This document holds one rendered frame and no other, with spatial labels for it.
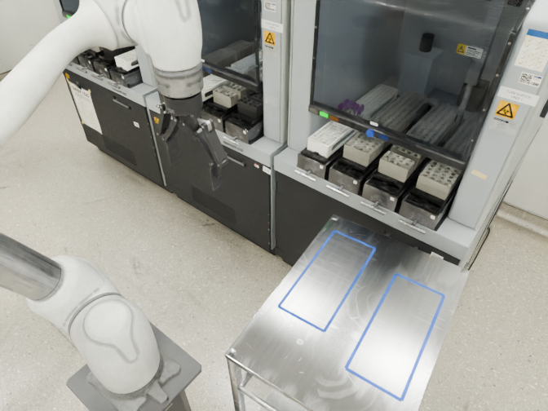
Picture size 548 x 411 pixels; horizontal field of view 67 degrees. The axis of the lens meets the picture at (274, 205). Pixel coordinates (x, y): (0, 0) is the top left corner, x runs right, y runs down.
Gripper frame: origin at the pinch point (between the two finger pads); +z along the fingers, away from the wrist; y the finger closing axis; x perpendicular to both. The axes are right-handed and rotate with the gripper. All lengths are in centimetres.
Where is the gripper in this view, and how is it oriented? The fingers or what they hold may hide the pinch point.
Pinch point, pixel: (195, 171)
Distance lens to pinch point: 97.8
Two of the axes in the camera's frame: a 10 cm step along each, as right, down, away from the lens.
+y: 7.9, 4.2, -4.6
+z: 0.0, 7.4, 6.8
